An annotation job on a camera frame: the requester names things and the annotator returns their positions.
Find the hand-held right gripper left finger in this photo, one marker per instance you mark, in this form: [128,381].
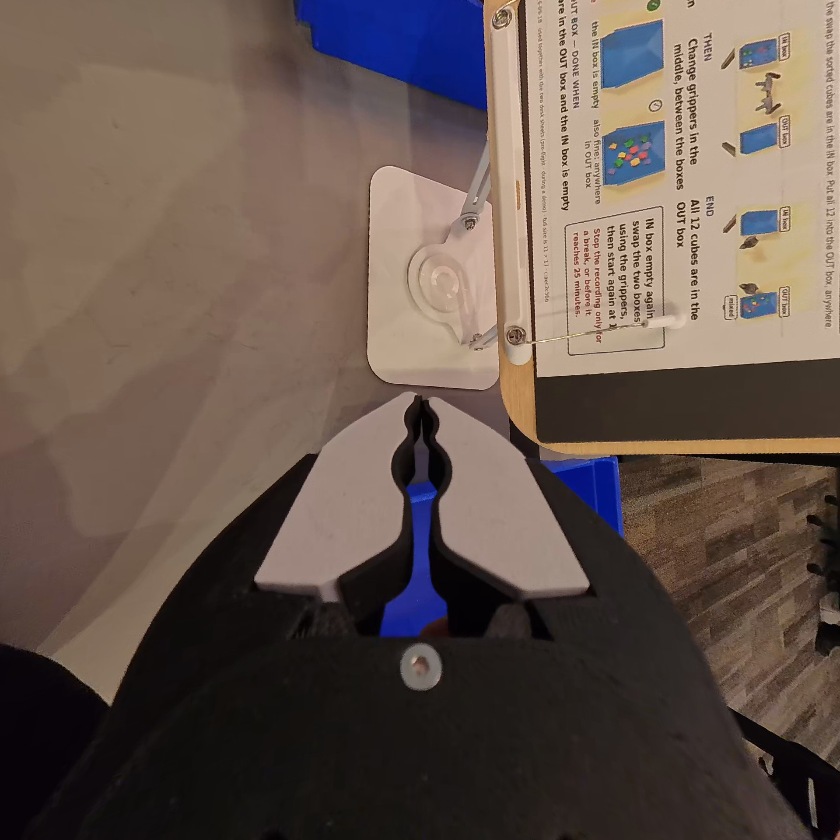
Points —
[328,518]

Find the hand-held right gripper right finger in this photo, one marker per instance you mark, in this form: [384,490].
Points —
[505,518]

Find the blue plastic bin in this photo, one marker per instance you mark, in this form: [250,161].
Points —
[584,489]
[394,39]

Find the wooden document stand board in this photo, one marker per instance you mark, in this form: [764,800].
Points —
[515,410]

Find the black office chair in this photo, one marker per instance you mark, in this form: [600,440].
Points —
[828,546]

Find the printed instruction sheet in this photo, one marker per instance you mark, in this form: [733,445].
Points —
[656,164]

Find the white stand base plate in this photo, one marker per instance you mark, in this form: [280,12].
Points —
[394,262]

